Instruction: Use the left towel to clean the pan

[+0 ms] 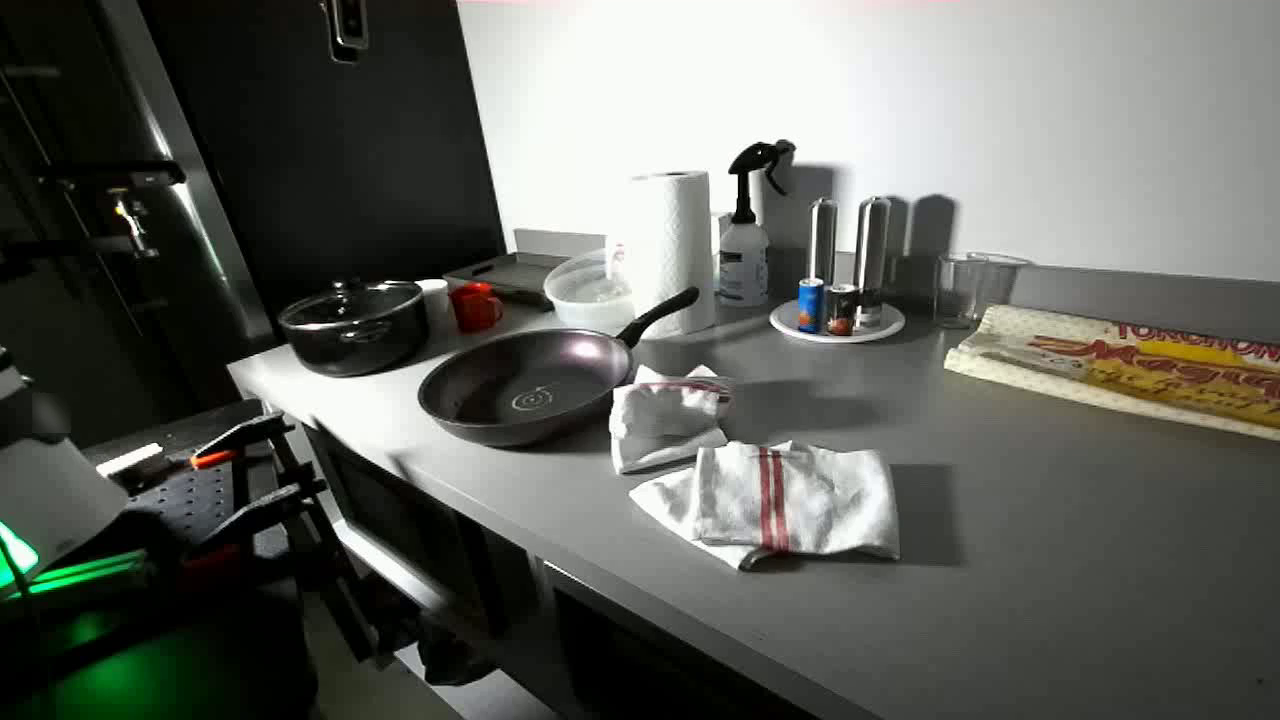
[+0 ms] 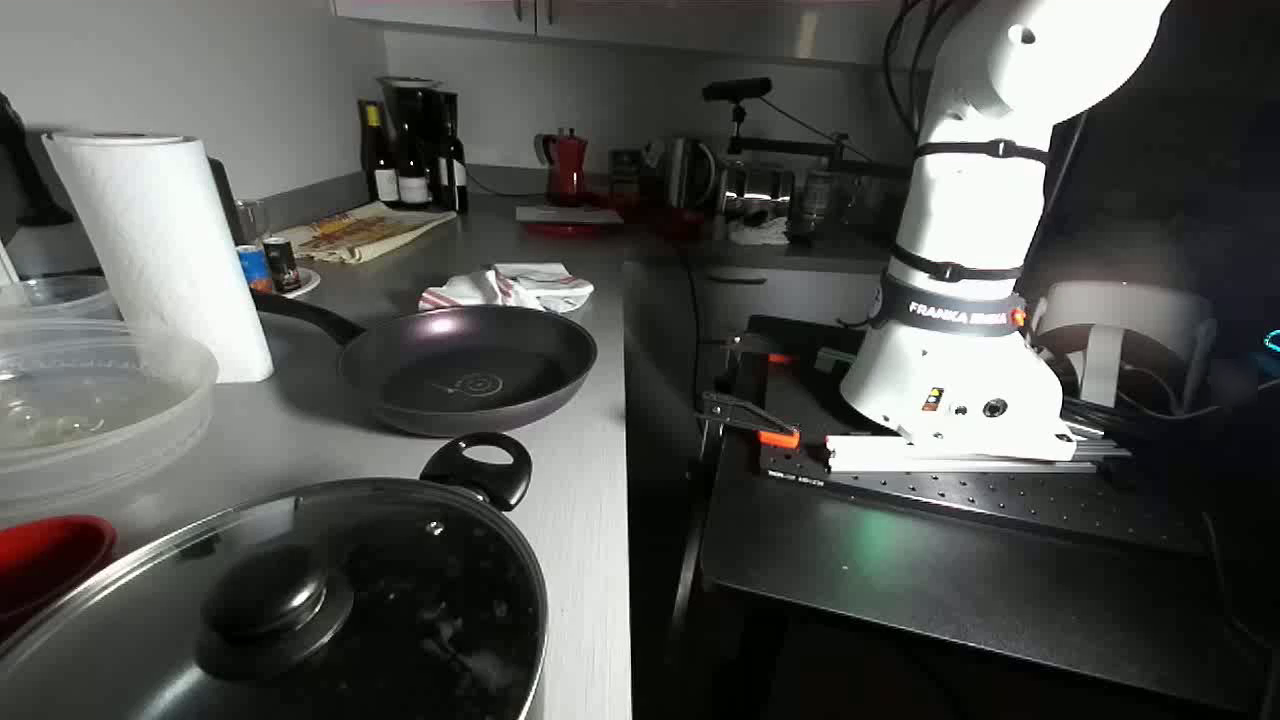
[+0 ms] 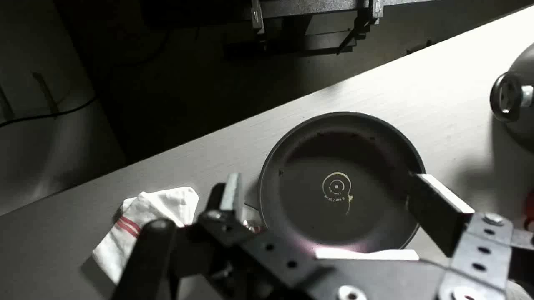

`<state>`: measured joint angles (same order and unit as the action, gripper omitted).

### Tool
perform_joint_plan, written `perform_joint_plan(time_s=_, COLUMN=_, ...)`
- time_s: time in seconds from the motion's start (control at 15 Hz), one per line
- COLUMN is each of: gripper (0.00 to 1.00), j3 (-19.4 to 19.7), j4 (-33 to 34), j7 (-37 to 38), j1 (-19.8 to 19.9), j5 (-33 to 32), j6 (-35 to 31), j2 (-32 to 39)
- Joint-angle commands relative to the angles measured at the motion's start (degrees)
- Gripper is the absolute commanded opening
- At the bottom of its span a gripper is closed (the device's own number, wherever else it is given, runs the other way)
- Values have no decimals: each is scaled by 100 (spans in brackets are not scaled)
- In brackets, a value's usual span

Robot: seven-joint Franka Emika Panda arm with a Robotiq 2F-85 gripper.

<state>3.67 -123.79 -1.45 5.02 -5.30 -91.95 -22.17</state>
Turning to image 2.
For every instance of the glass lid black knob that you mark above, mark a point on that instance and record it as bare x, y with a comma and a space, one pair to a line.
265, 605

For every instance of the white flat board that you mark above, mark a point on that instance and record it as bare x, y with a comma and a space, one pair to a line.
569, 214

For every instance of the small blue can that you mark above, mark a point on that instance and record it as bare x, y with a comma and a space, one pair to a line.
252, 266

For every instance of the dark frying pan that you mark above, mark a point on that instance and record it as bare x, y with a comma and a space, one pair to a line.
467, 373

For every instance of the black camera on stand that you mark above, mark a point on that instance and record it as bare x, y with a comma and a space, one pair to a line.
737, 90

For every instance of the clear plastic container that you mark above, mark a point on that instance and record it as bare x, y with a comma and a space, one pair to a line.
95, 402

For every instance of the red moka pot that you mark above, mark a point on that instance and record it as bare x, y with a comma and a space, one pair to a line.
566, 166

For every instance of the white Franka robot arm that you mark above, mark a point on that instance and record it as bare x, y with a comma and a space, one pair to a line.
974, 203

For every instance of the red cup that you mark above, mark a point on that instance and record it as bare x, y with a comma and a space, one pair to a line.
44, 560

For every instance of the metal kettle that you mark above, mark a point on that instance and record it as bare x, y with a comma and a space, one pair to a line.
691, 175

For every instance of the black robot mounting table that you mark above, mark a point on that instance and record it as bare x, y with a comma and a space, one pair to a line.
935, 560

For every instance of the white paper towel roll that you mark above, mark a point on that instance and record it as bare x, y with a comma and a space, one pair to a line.
161, 255

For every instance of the white towel red stripe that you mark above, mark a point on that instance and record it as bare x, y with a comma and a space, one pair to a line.
545, 286
457, 293

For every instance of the dark wine bottle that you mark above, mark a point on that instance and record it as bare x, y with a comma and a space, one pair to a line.
416, 175
454, 175
380, 166

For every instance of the black cooking pot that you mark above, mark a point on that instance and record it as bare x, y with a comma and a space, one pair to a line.
508, 489

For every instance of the small dark can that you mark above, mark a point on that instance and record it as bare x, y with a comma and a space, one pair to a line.
280, 266

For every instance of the small white plate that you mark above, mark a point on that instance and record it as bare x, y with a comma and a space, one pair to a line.
304, 281

